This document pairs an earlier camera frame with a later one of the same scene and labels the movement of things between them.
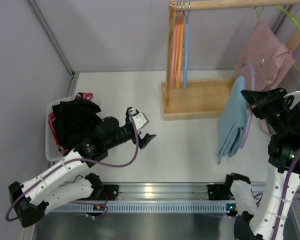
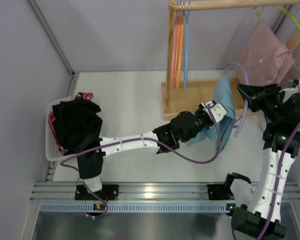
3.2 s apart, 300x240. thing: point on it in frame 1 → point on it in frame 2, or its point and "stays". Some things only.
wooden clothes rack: (204, 100) stays
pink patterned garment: (80, 96) stays
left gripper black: (135, 131) → (206, 116)
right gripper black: (266, 104) stays
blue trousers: (233, 122) → (223, 96)
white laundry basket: (53, 151) stays
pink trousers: (270, 58) stays
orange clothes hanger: (181, 22) stays
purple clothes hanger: (250, 108) → (246, 103)
